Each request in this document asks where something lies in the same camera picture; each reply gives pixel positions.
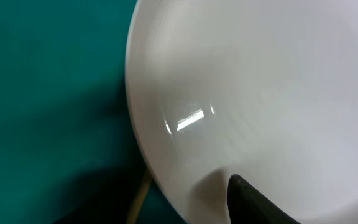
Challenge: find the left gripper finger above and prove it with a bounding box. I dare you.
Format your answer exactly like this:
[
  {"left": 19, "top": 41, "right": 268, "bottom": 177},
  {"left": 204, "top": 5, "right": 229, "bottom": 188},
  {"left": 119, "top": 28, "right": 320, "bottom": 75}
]
[{"left": 227, "top": 174, "right": 299, "bottom": 224}]

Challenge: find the wooden chopstick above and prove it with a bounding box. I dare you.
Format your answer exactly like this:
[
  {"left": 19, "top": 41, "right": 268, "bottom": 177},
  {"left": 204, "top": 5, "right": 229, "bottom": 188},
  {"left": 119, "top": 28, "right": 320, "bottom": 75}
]
[{"left": 126, "top": 169, "right": 153, "bottom": 224}]

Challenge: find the large white round plate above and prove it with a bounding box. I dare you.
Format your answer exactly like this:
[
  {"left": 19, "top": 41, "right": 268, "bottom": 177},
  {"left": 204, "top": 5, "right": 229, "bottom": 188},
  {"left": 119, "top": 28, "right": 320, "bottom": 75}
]
[{"left": 126, "top": 0, "right": 358, "bottom": 223}]

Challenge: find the teal plastic serving tray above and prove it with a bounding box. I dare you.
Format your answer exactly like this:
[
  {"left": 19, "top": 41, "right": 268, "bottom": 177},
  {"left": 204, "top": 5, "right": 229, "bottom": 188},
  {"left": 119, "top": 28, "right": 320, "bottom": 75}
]
[{"left": 0, "top": 0, "right": 188, "bottom": 224}]

